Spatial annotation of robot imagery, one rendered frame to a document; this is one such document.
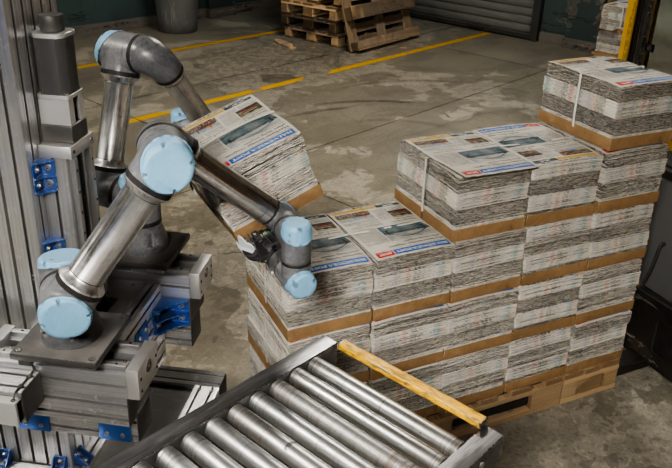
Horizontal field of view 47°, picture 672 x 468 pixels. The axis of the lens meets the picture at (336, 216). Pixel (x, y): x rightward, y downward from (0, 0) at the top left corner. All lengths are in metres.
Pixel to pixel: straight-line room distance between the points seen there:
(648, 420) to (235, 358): 1.67
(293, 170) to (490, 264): 0.82
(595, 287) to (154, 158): 1.86
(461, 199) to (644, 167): 0.76
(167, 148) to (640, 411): 2.28
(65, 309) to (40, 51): 0.64
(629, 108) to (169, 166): 1.64
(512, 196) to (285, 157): 0.81
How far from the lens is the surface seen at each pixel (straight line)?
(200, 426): 1.78
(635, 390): 3.45
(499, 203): 2.53
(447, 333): 2.66
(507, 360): 2.91
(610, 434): 3.18
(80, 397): 2.12
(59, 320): 1.84
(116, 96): 2.42
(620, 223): 2.95
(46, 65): 2.05
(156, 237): 2.41
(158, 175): 1.68
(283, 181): 2.16
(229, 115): 2.35
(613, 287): 3.09
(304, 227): 1.86
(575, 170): 2.68
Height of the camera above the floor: 1.95
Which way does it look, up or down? 25 degrees down
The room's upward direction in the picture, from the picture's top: 2 degrees clockwise
